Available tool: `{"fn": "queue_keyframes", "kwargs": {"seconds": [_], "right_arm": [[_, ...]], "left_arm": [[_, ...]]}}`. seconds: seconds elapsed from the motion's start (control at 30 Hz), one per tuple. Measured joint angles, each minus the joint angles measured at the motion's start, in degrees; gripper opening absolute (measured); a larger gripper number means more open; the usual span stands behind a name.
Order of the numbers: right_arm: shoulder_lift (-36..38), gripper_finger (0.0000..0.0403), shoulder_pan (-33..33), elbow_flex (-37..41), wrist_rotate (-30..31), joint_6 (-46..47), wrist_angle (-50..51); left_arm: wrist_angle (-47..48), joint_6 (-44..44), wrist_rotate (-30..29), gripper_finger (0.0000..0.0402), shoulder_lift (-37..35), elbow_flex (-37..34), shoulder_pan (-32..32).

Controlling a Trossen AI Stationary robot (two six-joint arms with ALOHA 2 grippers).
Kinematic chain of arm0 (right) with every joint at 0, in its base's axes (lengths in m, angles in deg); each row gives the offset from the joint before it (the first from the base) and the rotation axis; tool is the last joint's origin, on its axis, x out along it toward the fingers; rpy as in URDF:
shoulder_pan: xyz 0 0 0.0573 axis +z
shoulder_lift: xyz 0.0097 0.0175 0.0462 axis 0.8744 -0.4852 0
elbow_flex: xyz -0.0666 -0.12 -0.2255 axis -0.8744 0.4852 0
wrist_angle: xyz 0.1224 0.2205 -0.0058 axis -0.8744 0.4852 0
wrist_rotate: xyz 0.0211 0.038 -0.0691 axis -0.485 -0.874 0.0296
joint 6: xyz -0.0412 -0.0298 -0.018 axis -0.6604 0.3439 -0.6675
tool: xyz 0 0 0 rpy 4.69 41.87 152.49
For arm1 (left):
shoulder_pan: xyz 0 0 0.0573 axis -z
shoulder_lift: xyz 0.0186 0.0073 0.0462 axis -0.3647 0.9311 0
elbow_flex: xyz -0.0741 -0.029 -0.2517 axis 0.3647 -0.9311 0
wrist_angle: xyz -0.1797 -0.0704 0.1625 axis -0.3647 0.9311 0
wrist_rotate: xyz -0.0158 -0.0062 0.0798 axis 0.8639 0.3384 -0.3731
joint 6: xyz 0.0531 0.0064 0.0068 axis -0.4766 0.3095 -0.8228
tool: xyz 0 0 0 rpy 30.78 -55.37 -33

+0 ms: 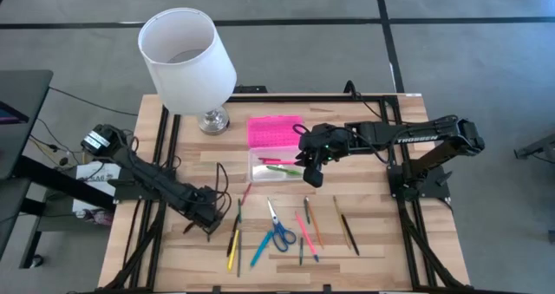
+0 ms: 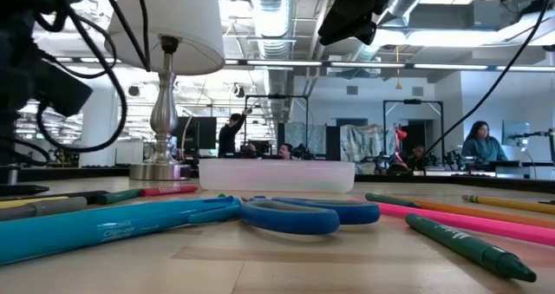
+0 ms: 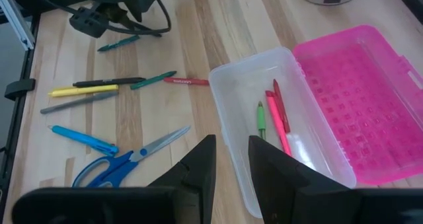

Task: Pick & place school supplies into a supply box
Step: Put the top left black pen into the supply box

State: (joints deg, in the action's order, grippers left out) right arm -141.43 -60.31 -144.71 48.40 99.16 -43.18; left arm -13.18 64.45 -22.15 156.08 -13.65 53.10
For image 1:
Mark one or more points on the tablet screen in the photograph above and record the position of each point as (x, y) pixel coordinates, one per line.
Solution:
(11, 114)

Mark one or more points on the light green pen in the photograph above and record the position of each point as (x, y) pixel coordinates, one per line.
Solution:
(284, 170)

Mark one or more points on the black power brick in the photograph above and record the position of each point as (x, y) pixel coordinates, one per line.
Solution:
(250, 89)

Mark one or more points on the white shade silver table lamp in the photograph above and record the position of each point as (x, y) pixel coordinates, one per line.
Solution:
(191, 86)

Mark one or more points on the red thin pen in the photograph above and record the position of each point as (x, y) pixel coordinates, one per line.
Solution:
(246, 194)

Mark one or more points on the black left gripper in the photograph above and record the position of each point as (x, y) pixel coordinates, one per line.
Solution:
(204, 205)

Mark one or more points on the thin green pen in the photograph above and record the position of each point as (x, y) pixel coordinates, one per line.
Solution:
(239, 209)

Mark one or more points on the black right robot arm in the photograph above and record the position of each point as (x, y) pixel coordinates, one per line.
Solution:
(412, 133)

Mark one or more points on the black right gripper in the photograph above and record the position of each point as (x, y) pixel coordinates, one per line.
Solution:
(334, 140)

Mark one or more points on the black side desk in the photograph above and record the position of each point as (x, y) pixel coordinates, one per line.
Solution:
(26, 112)

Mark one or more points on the yellow pencil green ferrule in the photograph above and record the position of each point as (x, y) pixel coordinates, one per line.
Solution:
(341, 222)

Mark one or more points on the pink pencil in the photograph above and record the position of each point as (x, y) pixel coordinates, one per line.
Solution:
(307, 237)

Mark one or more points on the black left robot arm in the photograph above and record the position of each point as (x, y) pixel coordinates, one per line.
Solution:
(147, 177)

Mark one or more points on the clear supply box pink lid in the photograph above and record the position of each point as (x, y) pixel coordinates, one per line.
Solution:
(273, 131)

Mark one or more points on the yellow highlighter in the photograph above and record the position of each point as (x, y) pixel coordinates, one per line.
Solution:
(233, 250)

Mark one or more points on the blue clip-on pen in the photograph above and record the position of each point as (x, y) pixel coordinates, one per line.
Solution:
(261, 248)

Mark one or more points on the orange pencil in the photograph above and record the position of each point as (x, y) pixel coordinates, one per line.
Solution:
(315, 224)

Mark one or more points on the dark green marker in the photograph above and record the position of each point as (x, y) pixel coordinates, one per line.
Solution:
(301, 250)

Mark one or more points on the black pencil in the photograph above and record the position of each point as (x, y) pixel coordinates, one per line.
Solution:
(350, 235)

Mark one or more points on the dark red pen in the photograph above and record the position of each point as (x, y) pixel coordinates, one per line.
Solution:
(269, 158)

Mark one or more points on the pink pen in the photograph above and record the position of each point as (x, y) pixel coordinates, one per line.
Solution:
(282, 161)

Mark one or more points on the grey pen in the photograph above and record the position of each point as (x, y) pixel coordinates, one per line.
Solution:
(239, 259)

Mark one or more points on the white cardboard box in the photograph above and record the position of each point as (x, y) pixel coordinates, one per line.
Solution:
(86, 174)

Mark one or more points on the black marker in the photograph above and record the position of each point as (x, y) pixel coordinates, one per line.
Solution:
(232, 237)

